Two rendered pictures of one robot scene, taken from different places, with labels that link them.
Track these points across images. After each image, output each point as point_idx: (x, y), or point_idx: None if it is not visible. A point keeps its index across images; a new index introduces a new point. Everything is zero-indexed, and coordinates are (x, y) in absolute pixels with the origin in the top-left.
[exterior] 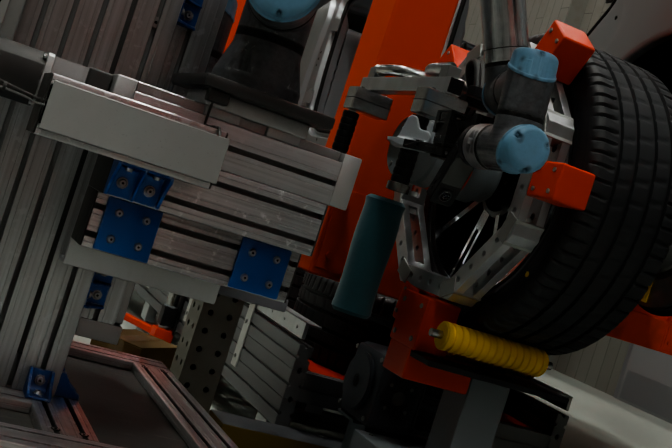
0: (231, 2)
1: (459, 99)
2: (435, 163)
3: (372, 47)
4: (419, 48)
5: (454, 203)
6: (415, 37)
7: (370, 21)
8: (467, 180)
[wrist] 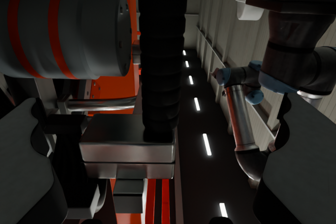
0: (275, 87)
1: (106, 178)
2: (75, 32)
3: (135, 71)
4: (110, 82)
5: None
6: (115, 87)
7: (138, 79)
8: (8, 21)
